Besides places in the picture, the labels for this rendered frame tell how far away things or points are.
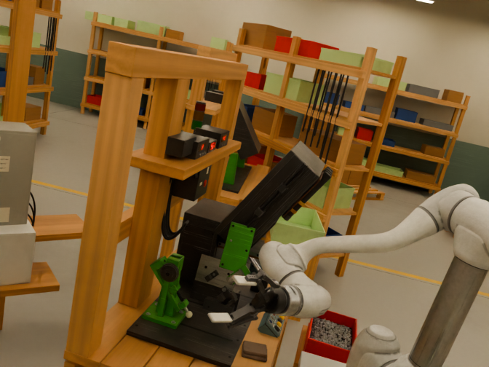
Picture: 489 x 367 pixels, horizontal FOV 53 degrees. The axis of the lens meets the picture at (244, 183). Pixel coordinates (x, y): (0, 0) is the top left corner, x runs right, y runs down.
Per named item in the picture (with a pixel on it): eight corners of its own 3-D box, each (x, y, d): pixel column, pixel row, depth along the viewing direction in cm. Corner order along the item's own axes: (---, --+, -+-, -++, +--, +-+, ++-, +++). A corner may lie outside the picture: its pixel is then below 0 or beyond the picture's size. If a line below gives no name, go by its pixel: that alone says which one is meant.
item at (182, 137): (193, 153, 201) (197, 136, 199) (181, 158, 186) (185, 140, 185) (178, 148, 202) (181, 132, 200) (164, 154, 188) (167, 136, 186)
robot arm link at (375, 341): (369, 363, 189) (386, 315, 183) (399, 397, 173) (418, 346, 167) (335, 367, 183) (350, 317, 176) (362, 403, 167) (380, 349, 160)
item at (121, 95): (212, 231, 310) (245, 80, 286) (88, 358, 168) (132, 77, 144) (199, 228, 312) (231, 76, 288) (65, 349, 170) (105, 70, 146)
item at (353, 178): (352, 186, 970) (359, 164, 959) (383, 200, 907) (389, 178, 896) (308, 184, 901) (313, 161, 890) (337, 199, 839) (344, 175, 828)
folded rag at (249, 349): (266, 351, 192) (268, 344, 192) (266, 362, 185) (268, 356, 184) (241, 345, 192) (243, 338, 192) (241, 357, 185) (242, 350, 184)
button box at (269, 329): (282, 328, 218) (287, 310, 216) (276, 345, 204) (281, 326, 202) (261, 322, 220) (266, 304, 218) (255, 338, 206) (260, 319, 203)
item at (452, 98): (437, 199, 1032) (472, 94, 977) (292, 164, 1052) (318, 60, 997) (431, 193, 1084) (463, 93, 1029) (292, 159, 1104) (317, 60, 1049)
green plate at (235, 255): (246, 271, 223) (258, 227, 223) (243, 273, 215) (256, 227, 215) (222, 264, 225) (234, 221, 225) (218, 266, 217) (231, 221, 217)
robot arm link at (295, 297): (291, 278, 147) (277, 277, 143) (308, 300, 141) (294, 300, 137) (275, 300, 150) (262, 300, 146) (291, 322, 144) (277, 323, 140)
